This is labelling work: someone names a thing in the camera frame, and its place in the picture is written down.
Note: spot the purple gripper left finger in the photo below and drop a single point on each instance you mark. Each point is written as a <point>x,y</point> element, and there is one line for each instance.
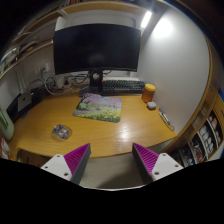
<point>71,166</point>

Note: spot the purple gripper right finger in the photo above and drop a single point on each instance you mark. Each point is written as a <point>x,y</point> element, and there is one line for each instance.
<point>153,166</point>

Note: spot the transparent computer mouse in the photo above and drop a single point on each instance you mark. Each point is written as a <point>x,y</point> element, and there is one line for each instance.
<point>61,131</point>

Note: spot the floral landscape mouse pad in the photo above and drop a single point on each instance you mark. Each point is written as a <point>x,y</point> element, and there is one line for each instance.
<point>97,107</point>

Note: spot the silver mini desktop computer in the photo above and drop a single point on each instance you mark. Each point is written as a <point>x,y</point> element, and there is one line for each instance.
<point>24,100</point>

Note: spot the black computer monitor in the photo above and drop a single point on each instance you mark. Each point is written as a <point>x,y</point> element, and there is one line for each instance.
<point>96,47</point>

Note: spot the wooden side bookshelf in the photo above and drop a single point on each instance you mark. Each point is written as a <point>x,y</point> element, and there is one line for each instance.
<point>204,133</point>

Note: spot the small grey earbuds case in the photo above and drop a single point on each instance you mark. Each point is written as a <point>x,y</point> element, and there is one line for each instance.
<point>151,105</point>

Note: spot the green rounded container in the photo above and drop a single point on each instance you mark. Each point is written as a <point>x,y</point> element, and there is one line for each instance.
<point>6,124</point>

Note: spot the black mechanical keyboard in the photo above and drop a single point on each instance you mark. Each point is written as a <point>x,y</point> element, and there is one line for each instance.
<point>117,87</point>

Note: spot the black monitor stand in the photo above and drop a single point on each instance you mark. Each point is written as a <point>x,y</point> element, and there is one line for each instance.
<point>95,85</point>

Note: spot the white LED light bar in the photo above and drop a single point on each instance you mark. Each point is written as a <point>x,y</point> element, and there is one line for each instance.
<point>146,19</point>

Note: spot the black pen with cable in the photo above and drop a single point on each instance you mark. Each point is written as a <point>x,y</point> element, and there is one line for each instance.
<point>165,119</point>

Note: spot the wooden wall shelf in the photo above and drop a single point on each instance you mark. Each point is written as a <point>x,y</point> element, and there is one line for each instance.
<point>36,32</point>

